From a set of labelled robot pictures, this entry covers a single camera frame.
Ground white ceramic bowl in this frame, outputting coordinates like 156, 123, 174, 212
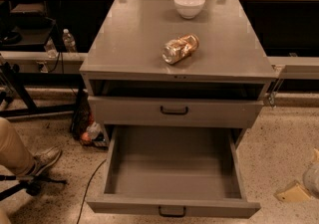
173, 0, 205, 19

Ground clear water bottle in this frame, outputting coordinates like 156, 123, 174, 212
44, 38, 58, 59
62, 29, 77, 53

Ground black floor cable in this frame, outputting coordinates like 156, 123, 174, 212
75, 158, 108, 224

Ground grey drawer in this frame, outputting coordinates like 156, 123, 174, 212
89, 97, 263, 128
88, 125, 260, 219

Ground grey sneaker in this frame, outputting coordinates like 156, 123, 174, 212
25, 146, 62, 176

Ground person leg khaki trousers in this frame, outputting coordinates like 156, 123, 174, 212
0, 116, 36, 224

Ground black stand frame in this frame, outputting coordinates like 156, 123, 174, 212
0, 53, 84, 119

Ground clear water bottle right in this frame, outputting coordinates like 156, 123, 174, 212
62, 29, 77, 53

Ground snack bags pile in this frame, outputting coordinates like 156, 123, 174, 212
70, 92, 108, 147

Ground metal latch bracket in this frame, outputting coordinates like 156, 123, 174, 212
266, 65, 285, 108

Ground grey metal drawer cabinet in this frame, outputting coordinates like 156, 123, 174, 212
80, 0, 275, 141

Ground grey top drawer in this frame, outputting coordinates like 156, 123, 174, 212
89, 97, 263, 128

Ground black hanging cable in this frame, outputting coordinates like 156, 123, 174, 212
46, 0, 76, 74

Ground black chair base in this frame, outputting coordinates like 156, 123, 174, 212
0, 175, 67, 201

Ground clear water bottle left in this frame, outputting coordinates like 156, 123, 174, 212
44, 38, 58, 59

